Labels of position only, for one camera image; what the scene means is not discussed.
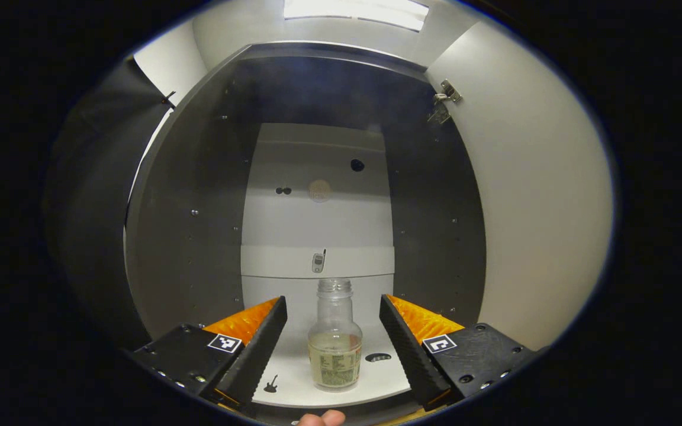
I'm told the clear glass bottle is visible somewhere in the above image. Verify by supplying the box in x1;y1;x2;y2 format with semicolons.
308;278;363;392

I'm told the metal door hinge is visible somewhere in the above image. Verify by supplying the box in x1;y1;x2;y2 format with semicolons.
427;79;463;125

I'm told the black backdrop cloth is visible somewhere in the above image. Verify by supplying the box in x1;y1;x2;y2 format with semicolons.
45;56;176;350

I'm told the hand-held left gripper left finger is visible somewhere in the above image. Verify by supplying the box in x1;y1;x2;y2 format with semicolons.
121;295;289;411

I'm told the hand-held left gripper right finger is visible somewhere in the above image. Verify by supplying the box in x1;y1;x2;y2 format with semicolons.
378;293;539;413

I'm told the large ceiling light panel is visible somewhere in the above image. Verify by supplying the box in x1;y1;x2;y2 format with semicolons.
284;0;430;32

